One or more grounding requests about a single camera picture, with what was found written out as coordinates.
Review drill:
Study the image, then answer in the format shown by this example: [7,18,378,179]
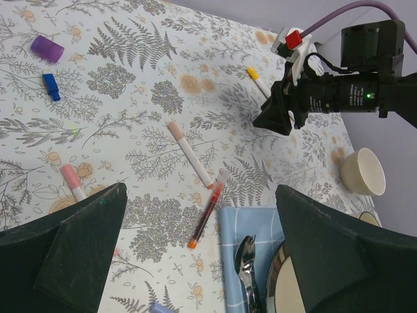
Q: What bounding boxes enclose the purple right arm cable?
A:
[299,0,417,55]

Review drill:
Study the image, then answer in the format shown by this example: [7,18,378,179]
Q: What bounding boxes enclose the plain cream bowl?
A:
[339,148,386,196]

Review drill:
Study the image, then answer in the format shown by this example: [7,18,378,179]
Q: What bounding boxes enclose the purple highlighter cap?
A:
[30,35,65,63]

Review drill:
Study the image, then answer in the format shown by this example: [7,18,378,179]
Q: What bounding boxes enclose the yellow capped white marker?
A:
[247,67,271,98]

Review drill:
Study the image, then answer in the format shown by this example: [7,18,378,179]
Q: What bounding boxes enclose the blue checked cloth napkin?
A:
[219,207,284,312]

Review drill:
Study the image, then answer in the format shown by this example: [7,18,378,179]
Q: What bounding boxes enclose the silver spoon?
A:
[235,235,253,312]

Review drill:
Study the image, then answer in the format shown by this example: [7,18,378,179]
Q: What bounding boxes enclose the red gel pen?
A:
[188,169,229,249]

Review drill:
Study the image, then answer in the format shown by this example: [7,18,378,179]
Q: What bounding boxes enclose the blue marker cap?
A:
[42,70,61,102]

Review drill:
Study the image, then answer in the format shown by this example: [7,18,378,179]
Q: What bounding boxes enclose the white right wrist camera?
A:
[270,27,324,86]

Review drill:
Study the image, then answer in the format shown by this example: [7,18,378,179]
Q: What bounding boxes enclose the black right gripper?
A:
[252,73,379,136]

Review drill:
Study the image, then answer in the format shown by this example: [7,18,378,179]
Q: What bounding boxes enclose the peach capped white marker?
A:
[166,121,214,189]

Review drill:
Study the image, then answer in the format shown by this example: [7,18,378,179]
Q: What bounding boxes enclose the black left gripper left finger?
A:
[1,183,128,312]

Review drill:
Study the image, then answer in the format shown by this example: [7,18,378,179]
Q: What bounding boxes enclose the floral patterned table mat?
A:
[1,1,374,312]

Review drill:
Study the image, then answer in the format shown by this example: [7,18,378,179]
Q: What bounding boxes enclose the pink capped white marker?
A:
[60,164,87,202]

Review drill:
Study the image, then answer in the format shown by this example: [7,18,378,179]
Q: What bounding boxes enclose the striped rim dinner plate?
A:
[266,241,306,313]

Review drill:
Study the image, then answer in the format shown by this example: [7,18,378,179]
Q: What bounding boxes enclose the lilac capped white marker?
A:
[149,302,175,313]

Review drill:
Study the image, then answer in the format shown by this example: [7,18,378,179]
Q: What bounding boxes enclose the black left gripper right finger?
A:
[276,185,416,312]

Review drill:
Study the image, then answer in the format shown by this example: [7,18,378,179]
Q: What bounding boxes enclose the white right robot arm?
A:
[253,20,416,136]

